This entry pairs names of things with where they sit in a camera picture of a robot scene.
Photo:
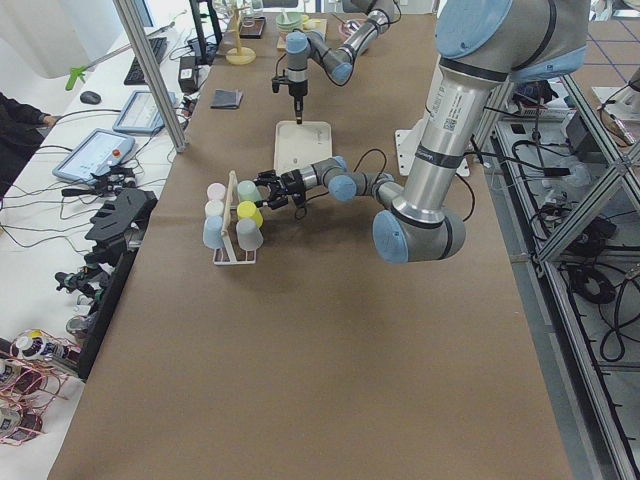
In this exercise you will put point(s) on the green stacked bowls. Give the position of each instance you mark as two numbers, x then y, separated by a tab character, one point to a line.
287	22

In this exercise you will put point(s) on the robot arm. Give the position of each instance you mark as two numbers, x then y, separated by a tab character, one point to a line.
337	63
481	44

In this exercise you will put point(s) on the dark brown small tray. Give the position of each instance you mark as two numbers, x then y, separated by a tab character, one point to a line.
252	28

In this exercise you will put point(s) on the near teach pendant tablet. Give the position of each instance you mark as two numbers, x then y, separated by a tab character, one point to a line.
96	155

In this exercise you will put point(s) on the teach pendant tablet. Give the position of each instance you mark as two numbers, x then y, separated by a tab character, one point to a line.
139	115
96	155

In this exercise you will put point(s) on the cream cup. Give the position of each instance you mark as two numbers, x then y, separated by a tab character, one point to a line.
214	208

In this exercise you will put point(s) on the yellow cup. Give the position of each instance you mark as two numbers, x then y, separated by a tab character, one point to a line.
249	210

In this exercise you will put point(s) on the grey folded cloth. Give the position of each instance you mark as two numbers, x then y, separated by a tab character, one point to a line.
226	99

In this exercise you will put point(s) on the green cup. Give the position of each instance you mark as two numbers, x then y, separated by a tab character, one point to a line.
248	191

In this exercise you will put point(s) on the blue cup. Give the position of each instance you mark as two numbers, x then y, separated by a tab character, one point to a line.
212	232

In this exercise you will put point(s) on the wooden mug tree stand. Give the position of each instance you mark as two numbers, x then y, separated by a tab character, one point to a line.
238	55

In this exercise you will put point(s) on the person in black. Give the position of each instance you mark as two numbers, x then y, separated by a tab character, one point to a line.
20	137

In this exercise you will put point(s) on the black power adapter box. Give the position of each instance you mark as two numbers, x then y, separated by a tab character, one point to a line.
188	75

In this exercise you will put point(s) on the black computer mouse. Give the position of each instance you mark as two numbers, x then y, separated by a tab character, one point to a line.
90	98

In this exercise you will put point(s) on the white wire cup rack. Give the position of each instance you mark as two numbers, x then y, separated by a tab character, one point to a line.
231	254

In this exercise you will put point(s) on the black teleoperation leader device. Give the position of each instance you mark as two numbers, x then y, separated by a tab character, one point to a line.
107	265

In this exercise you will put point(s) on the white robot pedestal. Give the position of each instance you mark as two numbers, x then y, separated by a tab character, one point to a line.
406	142

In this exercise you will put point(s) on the grey cup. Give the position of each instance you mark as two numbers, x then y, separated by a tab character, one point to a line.
248	234

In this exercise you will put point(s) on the aluminium frame post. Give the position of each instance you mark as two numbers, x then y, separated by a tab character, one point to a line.
131	22

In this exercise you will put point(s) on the pink cup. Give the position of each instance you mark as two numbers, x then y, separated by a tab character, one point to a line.
216	191

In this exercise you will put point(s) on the far teach pendant tablet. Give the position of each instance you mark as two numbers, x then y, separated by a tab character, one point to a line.
139	115

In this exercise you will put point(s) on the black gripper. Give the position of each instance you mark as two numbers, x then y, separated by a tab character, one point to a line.
298	90
290	182

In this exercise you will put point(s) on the cream rabbit tray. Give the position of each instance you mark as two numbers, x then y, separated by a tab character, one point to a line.
299	145

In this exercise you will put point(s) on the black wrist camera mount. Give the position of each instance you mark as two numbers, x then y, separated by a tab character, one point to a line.
300	202

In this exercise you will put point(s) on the pink bowl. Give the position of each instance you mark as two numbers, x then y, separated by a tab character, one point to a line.
349	27

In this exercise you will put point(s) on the wooden cutting board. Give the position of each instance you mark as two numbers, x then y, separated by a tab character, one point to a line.
307	25

